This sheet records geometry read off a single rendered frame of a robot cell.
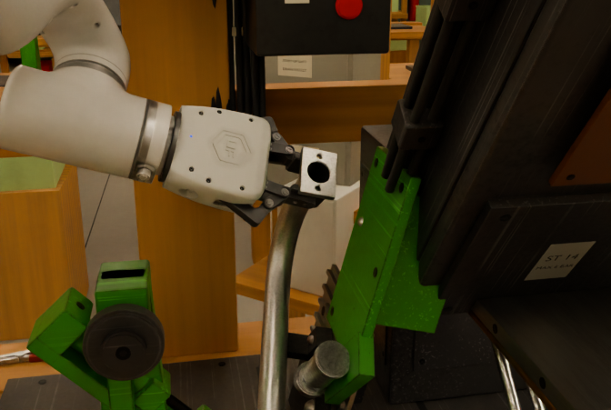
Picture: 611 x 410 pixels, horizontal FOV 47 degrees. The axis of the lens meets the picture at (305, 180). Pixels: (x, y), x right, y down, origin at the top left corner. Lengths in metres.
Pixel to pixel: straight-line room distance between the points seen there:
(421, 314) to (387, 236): 0.10
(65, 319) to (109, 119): 0.19
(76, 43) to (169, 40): 0.24
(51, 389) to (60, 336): 0.35
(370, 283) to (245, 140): 0.19
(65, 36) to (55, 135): 0.11
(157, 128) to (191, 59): 0.29
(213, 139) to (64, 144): 0.14
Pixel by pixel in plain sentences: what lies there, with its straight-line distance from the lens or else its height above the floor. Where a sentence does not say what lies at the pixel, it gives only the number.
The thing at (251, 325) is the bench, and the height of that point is 0.88.
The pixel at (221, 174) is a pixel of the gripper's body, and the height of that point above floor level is 1.26.
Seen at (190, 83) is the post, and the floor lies 1.30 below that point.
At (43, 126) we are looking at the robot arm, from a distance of 0.71.
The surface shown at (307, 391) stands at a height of 1.03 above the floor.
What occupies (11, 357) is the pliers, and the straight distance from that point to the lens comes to 1.19.
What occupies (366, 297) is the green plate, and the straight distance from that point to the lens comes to 0.72.
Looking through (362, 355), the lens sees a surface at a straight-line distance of 0.71.
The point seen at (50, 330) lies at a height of 1.13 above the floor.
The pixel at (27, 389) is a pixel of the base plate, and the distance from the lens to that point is 1.08.
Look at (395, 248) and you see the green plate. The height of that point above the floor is 1.20.
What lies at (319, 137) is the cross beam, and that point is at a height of 1.19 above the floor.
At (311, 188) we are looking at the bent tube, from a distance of 0.75.
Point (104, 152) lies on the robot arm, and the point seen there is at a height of 1.29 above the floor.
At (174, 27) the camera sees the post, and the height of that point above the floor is 1.38.
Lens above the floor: 1.47
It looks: 18 degrees down
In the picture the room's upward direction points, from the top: straight up
